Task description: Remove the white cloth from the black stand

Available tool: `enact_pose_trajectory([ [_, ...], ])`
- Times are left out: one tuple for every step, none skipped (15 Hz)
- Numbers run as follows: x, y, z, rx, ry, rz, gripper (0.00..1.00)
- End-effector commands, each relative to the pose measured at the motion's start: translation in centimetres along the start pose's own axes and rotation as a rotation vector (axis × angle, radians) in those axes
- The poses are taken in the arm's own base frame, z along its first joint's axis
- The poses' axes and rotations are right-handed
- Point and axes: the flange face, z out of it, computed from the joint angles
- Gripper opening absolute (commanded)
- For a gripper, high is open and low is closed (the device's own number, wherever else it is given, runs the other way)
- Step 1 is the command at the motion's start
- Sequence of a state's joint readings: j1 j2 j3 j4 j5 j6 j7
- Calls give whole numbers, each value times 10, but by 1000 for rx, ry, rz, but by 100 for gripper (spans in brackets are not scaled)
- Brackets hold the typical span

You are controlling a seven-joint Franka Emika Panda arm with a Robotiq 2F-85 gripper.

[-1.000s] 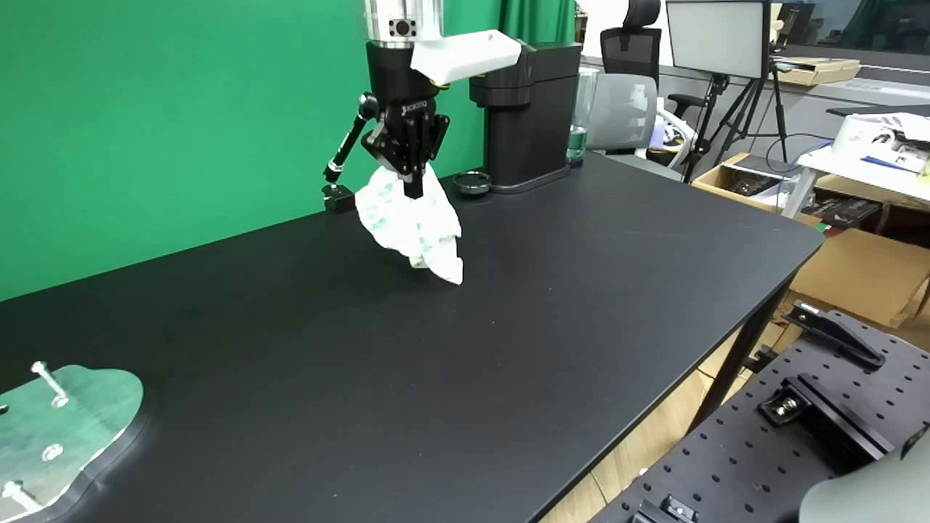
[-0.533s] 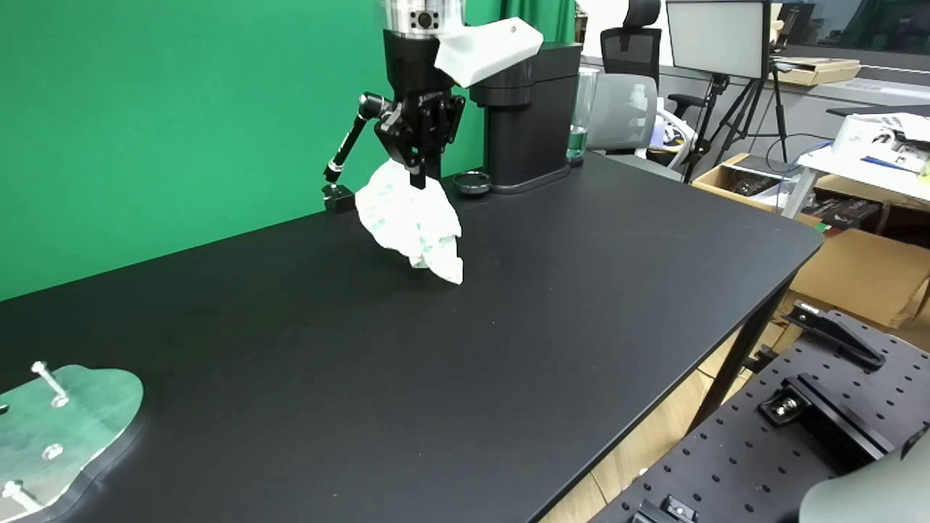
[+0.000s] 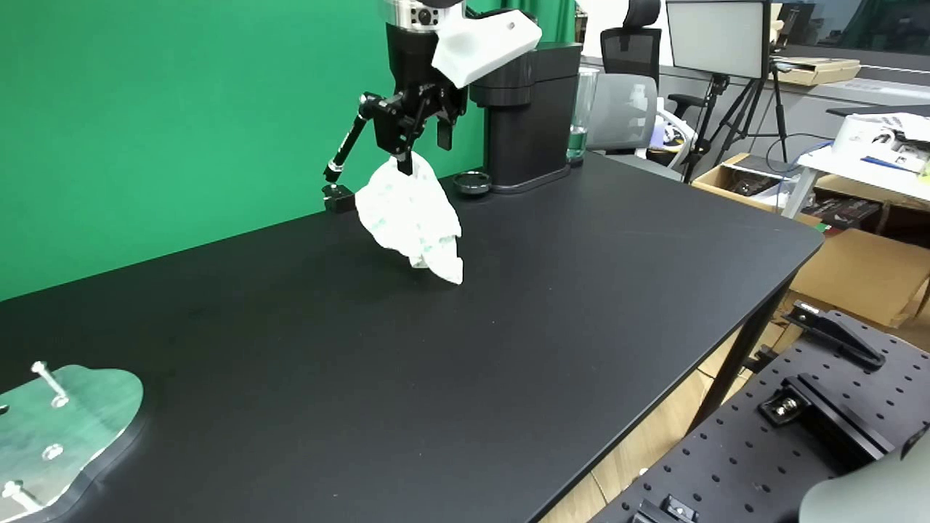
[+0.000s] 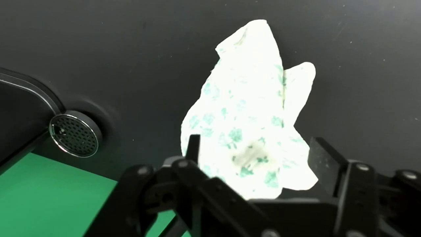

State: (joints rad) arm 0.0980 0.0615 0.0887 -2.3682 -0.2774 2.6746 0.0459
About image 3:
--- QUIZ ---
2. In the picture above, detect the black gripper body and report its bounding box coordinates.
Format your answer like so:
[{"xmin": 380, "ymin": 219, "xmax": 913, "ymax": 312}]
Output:
[{"xmin": 384, "ymin": 19, "xmax": 448, "ymax": 100}]

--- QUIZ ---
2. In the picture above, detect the white cloth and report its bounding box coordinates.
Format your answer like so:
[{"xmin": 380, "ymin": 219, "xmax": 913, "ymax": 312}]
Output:
[{"xmin": 351, "ymin": 150, "xmax": 467, "ymax": 291}]

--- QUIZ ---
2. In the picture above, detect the black articulated stand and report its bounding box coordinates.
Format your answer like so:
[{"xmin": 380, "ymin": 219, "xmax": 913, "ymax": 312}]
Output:
[{"xmin": 320, "ymin": 89, "xmax": 396, "ymax": 212}]

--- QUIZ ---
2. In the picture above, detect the small black round cap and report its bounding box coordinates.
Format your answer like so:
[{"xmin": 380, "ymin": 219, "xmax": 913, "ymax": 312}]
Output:
[{"xmin": 449, "ymin": 167, "xmax": 496, "ymax": 199}]

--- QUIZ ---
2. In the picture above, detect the grey office chair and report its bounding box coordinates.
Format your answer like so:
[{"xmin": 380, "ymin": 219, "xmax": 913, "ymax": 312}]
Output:
[{"xmin": 579, "ymin": 70, "xmax": 673, "ymax": 160}]

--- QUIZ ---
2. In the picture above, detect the black office chair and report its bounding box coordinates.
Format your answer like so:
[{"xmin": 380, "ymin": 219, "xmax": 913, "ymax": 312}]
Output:
[{"xmin": 598, "ymin": 0, "xmax": 667, "ymax": 81}]

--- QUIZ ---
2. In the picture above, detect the green curtain backdrop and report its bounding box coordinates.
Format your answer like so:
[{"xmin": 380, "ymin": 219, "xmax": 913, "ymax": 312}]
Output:
[{"xmin": 0, "ymin": 0, "xmax": 582, "ymax": 305}]

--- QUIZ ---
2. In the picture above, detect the white screen panel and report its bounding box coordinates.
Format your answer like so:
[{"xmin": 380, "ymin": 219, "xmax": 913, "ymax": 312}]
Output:
[{"xmin": 662, "ymin": 0, "xmax": 779, "ymax": 84}]

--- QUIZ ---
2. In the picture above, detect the black tripod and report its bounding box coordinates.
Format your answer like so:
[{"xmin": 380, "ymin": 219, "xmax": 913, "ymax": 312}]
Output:
[{"xmin": 679, "ymin": 65, "xmax": 779, "ymax": 186}]

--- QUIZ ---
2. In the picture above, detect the open cardboard box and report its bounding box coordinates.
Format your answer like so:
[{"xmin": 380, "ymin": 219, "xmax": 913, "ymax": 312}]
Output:
[{"xmin": 689, "ymin": 148, "xmax": 814, "ymax": 219}]

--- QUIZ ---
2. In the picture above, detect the flat cardboard box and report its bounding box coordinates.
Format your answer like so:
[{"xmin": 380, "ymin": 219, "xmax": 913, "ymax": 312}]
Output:
[{"xmin": 773, "ymin": 55, "xmax": 863, "ymax": 93}]

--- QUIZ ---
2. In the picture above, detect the small black block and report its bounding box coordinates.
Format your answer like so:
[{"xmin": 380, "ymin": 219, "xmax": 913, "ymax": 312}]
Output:
[{"xmin": 737, "ymin": 344, "xmax": 775, "ymax": 378}]

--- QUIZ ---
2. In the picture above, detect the white topped side desk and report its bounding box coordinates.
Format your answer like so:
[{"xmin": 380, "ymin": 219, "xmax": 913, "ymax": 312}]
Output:
[{"xmin": 792, "ymin": 108, "xmax": 930, "ymax": 214}]

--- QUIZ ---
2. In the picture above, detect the black perforated breadboard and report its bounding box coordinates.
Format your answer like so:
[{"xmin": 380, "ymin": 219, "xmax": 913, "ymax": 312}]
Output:
[{"xmin": 590, "ymin": 305, "xmax": 930, "ymax": 523}]

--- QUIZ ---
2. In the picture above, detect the black angled bar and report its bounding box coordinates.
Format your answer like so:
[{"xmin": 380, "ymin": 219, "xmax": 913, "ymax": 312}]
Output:
[{"xmin": 784, "ymin": 299, "xmax": 888, "ymax": 375}]

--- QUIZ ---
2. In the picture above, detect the large closed cardboard box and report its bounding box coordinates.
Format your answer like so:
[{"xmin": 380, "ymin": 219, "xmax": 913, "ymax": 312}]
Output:
[{"xmin": 786, "ymin": 225, "xmax": 930, "ymax": 334}]

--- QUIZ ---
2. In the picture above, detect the small black slider clamp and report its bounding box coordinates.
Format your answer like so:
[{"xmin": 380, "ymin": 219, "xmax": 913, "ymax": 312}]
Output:
[{"xmin": 659, "ymin": 493, "xmax": 701, "ymax": 523}]

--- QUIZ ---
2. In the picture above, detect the grey rounded object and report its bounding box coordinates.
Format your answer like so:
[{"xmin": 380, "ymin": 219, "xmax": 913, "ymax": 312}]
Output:
[{"xmin": 797, "ymin": 446, "xmax": 930, "ymax": 523}]

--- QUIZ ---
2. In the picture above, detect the black robot base pedestal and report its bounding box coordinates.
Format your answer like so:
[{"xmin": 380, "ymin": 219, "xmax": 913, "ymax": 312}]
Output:
[{"xmin": 467, "ymin": 39, "xmax": 583, "ymax": 192}]

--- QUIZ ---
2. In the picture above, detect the black bracket with silver screws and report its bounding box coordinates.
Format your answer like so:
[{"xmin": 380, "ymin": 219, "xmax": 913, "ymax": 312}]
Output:
[{"xmin": 757, "ymin": 375, "xmax": 895, "ymax": 463}]

